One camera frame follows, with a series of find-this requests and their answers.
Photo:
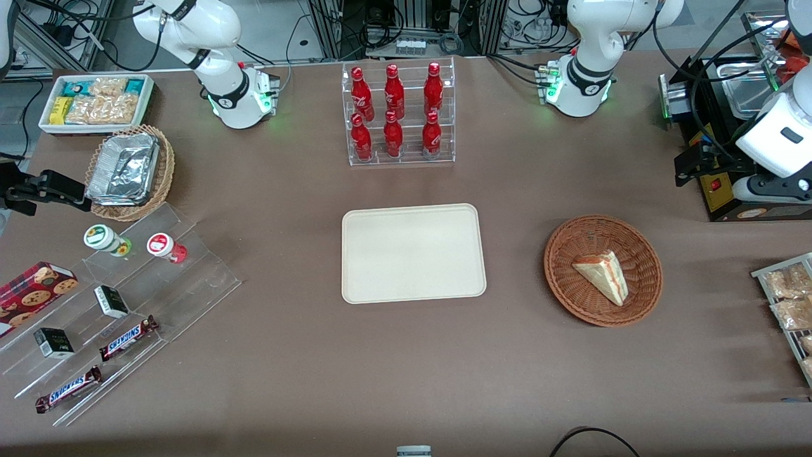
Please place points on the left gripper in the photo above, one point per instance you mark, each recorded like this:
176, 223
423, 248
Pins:
721, 163

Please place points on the triangular sandwich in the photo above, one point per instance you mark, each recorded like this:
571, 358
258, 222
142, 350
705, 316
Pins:
606, 276

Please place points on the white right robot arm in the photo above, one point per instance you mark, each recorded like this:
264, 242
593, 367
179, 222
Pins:
231, 95

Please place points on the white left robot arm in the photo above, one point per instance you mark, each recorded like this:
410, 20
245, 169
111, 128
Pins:
583, 82

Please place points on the light oval wicker basket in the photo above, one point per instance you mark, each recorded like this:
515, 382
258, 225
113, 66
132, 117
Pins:
166, 165

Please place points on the brown round wicker basket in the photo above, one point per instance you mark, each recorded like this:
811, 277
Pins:
571, 285

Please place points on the cream plastic serving tray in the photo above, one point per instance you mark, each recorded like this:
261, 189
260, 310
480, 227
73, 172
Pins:
412, 254

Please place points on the black hot food display machine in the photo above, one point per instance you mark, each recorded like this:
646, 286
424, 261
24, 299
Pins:
717, 190

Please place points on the stack of foil trays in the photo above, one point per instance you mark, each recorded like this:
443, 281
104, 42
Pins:
124, 168

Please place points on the green lidded cup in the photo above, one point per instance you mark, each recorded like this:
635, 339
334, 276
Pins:
101, 237

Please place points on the grey box with green light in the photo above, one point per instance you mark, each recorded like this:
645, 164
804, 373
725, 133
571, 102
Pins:
674, 98

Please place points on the yellow snack pack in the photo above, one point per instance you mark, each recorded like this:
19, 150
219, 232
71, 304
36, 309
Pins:
59, 111

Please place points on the large clear cracker bag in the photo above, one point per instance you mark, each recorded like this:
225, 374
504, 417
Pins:
101, 110

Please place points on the steel food pan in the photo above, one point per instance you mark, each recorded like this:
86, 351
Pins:
745, 89

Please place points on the red tartan cookie box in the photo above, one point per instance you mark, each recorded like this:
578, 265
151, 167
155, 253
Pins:
32, 292

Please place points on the teal snack pack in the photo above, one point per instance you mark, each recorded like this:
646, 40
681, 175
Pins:
136, 86
76, 87

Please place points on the small clear cracker bag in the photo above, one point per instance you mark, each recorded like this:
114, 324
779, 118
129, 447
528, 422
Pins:
108, 87

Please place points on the red lidded cup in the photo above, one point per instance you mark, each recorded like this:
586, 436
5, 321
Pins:
162, 245

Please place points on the small black carton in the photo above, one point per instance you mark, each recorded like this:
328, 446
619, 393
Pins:
54, 343
111, 301

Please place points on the white rectangular snack bin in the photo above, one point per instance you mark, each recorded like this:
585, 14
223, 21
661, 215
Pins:
149, 95

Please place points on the clear bag of snacks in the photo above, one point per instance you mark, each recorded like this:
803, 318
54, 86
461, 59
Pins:
793, 314
790, 282
808, 368
807, 344

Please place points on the clear acrylic stepped display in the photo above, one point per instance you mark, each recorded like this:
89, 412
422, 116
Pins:
190, 285

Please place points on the snickers chocolate bar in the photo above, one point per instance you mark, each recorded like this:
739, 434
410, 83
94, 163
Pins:
127, 338
66, 390

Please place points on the small blue object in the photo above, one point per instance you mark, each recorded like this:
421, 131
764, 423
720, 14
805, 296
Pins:
796, 400

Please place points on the red cola bottle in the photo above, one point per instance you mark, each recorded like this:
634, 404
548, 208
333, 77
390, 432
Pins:
433, 92
431, 138
394, 95
361, 143
362, 98
392, 139

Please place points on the clear acrylic bottle rack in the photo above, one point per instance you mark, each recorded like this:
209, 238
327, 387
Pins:
412, 160

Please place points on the white power strip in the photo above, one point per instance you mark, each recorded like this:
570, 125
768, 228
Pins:
410, 46

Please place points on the small grey device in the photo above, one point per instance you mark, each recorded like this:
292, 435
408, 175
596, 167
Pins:
413, 451

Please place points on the aluminium profile frame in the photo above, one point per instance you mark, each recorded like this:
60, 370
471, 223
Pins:
330, 25

